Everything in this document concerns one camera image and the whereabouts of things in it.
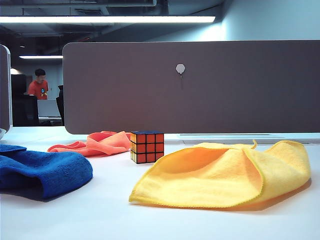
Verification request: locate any blue microfiber rag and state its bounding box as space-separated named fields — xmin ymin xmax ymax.
xmin=0 ymin=143 xmax=94 ymax=201

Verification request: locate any Rubik's cube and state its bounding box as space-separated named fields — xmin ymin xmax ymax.
xmin=130 ymin=130 xmax=165 ymax=165

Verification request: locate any orange microfiber rag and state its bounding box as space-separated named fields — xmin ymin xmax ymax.
xmin=47 ymin=130 xmax=132 ymax=158

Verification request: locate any yellow microfiber rag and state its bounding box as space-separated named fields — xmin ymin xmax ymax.
xmin=128 ymin=139 xmax=312 ymax=209

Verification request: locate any grey desk partition panel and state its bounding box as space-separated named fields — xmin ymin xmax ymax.
xmin=62 ymin=39 xmax=320 ymax=135

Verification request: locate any black chair backrest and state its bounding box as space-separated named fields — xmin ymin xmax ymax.
xmin=55 ymin=84 xmax=65 ymax=126

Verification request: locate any long ceiling light strip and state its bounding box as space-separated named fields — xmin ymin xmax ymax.
xmin=0 ymin=15 xmax=217 ymax=25

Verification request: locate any person in red shirt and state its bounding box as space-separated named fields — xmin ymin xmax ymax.
xmin=27 ymin=68 xmax=50 ymax=101

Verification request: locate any black office chair with headrest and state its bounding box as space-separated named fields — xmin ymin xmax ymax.
xmin=11 ymin=74 xmax=40 ymax=127

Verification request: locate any short ceiling light strip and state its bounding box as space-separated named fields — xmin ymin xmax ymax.
xmin=18 ymin=54 xmax=64 ymax=60

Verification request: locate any white hexagonal wall hook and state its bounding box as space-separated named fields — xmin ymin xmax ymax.
xmin=175 ymin=63 xmax=186 ymax=90

